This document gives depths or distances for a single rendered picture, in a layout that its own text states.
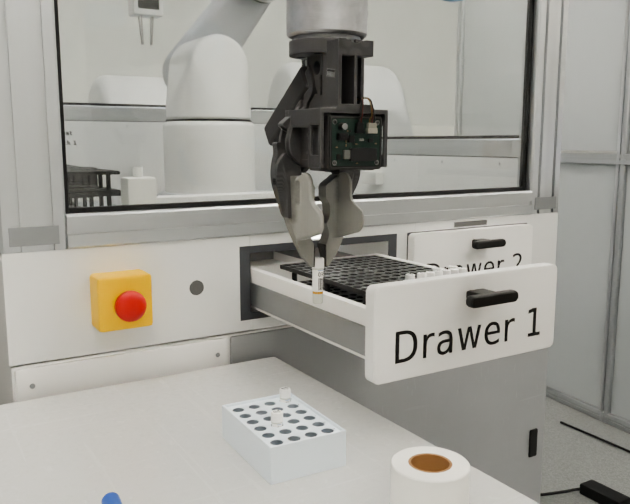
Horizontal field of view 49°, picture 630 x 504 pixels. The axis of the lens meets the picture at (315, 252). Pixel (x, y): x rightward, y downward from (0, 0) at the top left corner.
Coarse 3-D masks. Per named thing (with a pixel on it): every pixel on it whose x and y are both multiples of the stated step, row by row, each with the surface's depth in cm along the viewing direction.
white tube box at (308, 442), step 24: (240, 408) 76; (264, 408) 76; (288, 408) 76; (312, 408) 75; (240, 432) 72; (264, 432) 70; (288, 432) 71; (312, 432) 70; (336, 432) 69; (264, 456) 67; (288, 456) 67; (312, 456) 68; (336, 456) 69; (288, 480) 67
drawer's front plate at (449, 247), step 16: (528, 224) 132; (416, 240) 118; (432, 240) 120; (448, 240) 122; (464, 240) 124; (512, 240) 130; (528, 240) 132; (416, 256) 119; (432, 256) 121; (448, 256) 122; (464, 256) 124; (480, 256) 127; (496, 256) 129; (512, 256) 131; (528, 256) 133
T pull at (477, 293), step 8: (472, 296) 78; (480, 296) 78; (488, 296) 79; (496, 296) 79; (504, 296) 80; (512, 296) 81; (472, 304) 78; (480, 304) 78; (488, 304) 79; (496, 304) 80
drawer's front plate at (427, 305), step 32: (384, 288) 75; (416, 288) 78; (448, 288) 80; (480, 288) 83; (512, 288) 86; (544, 288) 89; (384, 320) 76; (416, 320) 78; (448, 320) 81; (480, 320) 84; (544, 320) 90; (384, 352) 77; (416, 352) 79; (448, 352) 82; (480, 352) 84; (512, 352) 87
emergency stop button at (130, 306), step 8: (120, 296) 88; (128, 296) 88; (136, 296) 89; (120, 304) 88; (128, 304) 88; (136, 304) 89; (144, 304) 89; (120, 312) 88; (128, 312) 88; (136, 312) 89; (144, 312) 90; (128, 320) 89; (136, 320) 89
